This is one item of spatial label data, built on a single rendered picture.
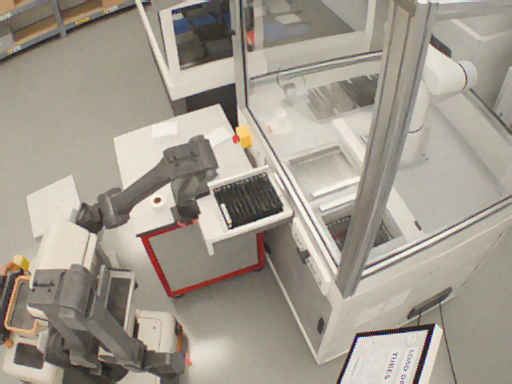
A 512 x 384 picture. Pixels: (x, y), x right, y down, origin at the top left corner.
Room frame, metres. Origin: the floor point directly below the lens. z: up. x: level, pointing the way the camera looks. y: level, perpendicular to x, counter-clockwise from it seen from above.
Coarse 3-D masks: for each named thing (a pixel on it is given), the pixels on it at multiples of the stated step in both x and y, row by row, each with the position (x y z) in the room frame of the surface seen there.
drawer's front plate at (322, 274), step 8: (296, 224) 0.90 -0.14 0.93; (296, 232) 0.89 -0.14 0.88; (304, 232) 0.86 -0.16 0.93; (304, 240) 0.83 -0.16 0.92; (304, 248) 0.82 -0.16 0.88; (312, 248) 0.79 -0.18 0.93; (312, 256) 0.76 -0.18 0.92; (312, 264) 0.76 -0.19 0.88; (320, 264) 0.72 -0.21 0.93; (312, 272) 0.75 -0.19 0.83; (320, 272) 0.70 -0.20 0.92; (328, 280) 0.66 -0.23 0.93; (320, 288) 0.68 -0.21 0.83; (328, 288) 0.66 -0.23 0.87
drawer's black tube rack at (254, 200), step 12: (240, 180) 1.13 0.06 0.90; (252, 180) 1.13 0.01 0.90; (264, 180) 1.13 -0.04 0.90; (228, 192) 1.08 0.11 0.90; (240, 192) 1.07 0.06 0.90; (252, 192) 1.07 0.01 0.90; (264, 192) 1.07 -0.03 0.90; (228, 204) 1.02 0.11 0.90; (240, 204) 1.02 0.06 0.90; (252, 204) 1.02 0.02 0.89; (264, 204) 1.03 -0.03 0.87; (276, 204) 1.01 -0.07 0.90; (240, 216) 0.96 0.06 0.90; (252, 216) 0.97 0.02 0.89; (264, 216) 0.98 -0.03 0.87; (228, 228) 0.93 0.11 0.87
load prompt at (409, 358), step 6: (408, 348) 0.31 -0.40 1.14; (414, 348) 0.30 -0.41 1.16; (408, 354) 0.29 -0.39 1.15; (414, 354) 0.28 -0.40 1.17; (402, 360) 0.28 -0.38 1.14; (408, 360) 0.27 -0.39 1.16; (414, 360) 0.26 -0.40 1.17; (402, 366) 0.26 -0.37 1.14; (408, 366) 0.25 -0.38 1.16; (402, 372) 0.24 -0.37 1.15; (408, 372) 0.23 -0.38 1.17; (396, 378) 0.23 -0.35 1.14; (402, 378) 0.22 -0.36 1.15; (408, 378) 0.22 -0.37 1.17
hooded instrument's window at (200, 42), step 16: (144, 0) 2.39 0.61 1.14; (208, 0) 1.87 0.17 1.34; (176, 16) 1.82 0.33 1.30; (192, 16) 1.84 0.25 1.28; (208, 16) 1.87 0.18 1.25; (160, 32) 1.82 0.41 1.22; (176, 32) 1.81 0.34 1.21; (192, 32) 1.84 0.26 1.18; (208, 32) 1.86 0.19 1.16; (160, 48) 1.97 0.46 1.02; (192, 48) 1.83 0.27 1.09; (208, 48) 1.86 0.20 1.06; (224, 48) 1.89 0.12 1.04; (192, 64) 1.83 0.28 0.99; (208, 64) 1.86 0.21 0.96
